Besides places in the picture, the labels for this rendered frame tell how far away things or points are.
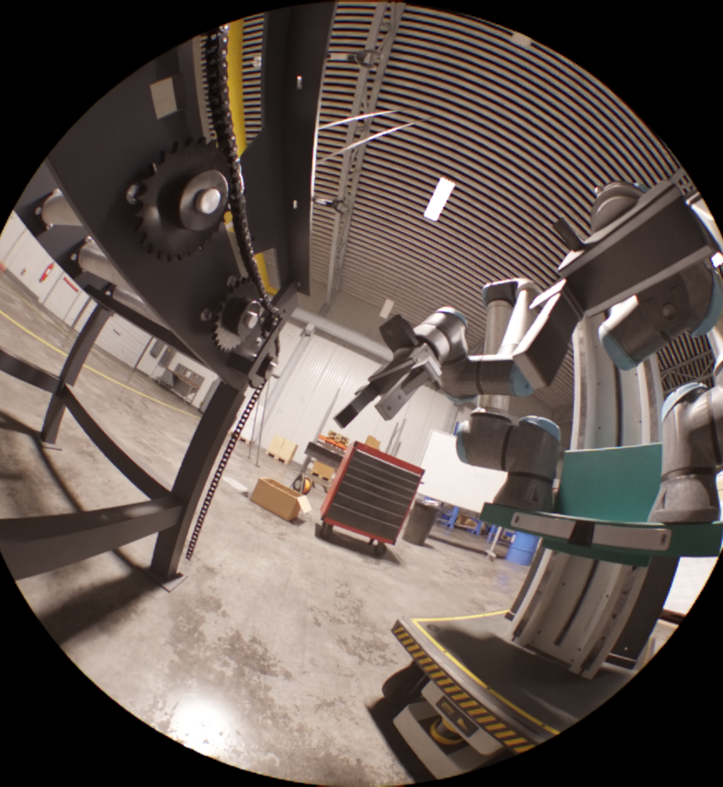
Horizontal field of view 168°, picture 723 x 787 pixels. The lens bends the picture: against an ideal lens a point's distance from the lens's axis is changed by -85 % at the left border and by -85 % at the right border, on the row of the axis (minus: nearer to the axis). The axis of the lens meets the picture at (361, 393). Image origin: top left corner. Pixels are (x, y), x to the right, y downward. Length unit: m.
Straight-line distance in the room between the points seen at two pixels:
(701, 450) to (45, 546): 1.07
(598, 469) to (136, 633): 1.28
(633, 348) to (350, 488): 2.10
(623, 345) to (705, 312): 0.15
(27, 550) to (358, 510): 2.16
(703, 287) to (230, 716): 1.04
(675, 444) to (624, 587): 0.36
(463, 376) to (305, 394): 10.06
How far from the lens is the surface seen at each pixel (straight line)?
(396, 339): 0.46
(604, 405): 0.96
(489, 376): 0.54
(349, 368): 10.93
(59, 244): 1.31
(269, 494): 2.38
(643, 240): 0.21
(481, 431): 0.79
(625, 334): 0.43
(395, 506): 2.31
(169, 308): 0.46
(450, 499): 4.59
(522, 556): 5.22
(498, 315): 0.98
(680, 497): 0.59
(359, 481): 2.20
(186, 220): 0.34
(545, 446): 0.75
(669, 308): 0.29
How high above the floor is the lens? 0.67
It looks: 18 degrees up
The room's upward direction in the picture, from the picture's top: 24 degrees clockwise
